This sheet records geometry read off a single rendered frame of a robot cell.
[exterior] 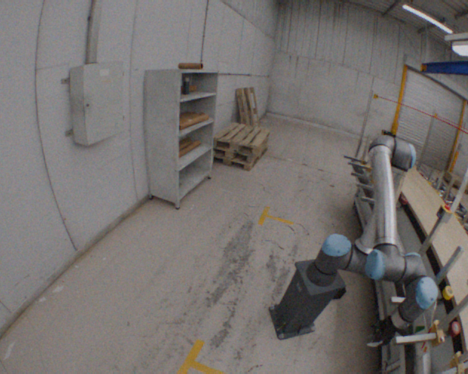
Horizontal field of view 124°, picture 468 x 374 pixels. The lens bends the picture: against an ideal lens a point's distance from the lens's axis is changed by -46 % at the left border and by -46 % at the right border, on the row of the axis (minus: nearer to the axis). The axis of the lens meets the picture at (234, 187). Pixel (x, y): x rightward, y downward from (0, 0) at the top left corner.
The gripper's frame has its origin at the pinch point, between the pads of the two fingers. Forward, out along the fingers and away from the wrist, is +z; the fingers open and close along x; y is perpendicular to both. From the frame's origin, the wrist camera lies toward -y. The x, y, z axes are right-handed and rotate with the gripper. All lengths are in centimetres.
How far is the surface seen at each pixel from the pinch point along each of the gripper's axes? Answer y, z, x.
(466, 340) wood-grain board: -60, -7, 11
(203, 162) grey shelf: 164, 62, -243
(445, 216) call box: -40, -36, -51
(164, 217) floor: 166, 83, -133
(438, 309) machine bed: -61, 8, -23
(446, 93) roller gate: -541, -219, -727
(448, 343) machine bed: -61, 6, 4
